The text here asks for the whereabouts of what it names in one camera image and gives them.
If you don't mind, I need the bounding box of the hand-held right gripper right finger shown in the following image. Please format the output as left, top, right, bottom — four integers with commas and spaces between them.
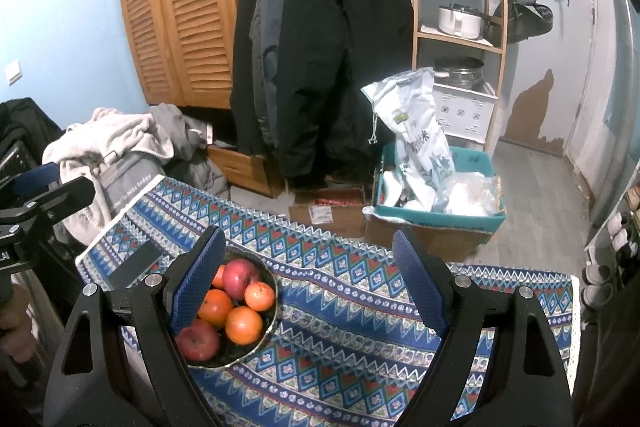
392, 228, 576, 427

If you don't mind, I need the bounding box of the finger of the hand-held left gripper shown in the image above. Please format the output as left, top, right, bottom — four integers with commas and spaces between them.
15, 178, 96, 228
10, 163, 60, 195

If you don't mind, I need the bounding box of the teal plastic bin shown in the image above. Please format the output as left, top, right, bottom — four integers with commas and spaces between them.
374, 144, 507, 238

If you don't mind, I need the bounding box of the black hooded coat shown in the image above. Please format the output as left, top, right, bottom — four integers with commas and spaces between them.
272, 0, 416, 190

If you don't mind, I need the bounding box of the blue patterned tablecloth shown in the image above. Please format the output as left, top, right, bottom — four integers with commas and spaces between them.
75, 174, 581, 427

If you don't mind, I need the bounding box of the grey jacket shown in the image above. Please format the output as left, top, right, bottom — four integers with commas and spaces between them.
250, 0, 296, 148

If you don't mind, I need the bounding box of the white rice bag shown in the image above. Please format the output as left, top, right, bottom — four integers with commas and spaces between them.
361, 67, 457, 208

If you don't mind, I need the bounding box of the grey printed cloth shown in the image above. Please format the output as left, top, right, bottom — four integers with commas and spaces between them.
97, 152, 166, 223

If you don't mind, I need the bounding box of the wooden shelf rack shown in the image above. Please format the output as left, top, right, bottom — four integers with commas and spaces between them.
406, 0, 508, 152

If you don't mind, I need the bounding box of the wooden drawer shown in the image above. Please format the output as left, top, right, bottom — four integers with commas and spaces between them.
206, 144, 286, 200

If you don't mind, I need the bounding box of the grey backpack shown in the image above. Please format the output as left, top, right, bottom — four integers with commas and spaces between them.
492, 0, 555, 45

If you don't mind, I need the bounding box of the pile of clothes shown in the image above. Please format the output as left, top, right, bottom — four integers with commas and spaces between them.
42, 108, 176, 238

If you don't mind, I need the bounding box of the group of shoes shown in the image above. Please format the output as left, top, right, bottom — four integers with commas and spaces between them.
582, 187, 640, 303

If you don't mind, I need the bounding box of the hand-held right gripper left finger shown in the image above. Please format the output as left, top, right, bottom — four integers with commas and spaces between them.
42, 226, 227, 427

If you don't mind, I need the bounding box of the light grey garment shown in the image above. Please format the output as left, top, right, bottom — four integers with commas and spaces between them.
147, 103, 216, 168

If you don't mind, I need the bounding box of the labelled cardboard box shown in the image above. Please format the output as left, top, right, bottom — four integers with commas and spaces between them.
289, 187, 368, 238

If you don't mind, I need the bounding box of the red apple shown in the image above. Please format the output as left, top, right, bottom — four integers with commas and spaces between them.
222, 258, 262, 300
175, 326, 221, 363

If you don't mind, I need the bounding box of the white plastic basket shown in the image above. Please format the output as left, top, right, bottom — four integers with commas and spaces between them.
432, 82, 498, 142

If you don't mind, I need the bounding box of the wooden louvred wardrobe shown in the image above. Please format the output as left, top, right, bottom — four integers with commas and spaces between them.
114, 0, 273, 110

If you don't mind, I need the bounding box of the steel steamer pot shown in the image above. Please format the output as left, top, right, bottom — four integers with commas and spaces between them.
432, 57, 486, 85

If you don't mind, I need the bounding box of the white shoe rack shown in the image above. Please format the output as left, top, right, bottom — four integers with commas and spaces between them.
582, 177, 640, 308

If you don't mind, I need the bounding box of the person's left hand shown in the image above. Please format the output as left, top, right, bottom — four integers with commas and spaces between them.
0, 292, 38, 363

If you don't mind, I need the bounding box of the grey door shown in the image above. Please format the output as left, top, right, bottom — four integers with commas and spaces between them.
500, 0, 598, 158

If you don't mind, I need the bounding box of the clear plastic bag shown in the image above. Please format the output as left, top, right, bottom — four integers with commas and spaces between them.
435, 172, 503, 215

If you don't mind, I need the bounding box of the large orange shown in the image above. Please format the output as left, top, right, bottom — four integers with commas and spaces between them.
199, 288, 235, 328
225, 306, 264, 346

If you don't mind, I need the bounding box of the dark glass plate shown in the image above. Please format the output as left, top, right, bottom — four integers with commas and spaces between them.
172, 246, 279, 368

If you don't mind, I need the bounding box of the dark grey cloth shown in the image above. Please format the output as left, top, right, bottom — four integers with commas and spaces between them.
167, 157, 231, 202

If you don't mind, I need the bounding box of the black cloth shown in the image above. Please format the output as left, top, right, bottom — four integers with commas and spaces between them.
0, 98, 66, 158

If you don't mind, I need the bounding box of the steel pot with handle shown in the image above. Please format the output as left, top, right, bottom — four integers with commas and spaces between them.
437, 0, 501, 40

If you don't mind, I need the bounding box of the brown cardboard box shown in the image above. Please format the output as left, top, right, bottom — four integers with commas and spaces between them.
364, 207, 493, 264

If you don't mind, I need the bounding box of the black phone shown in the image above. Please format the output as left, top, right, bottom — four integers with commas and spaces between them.
107, 243, 163, 290

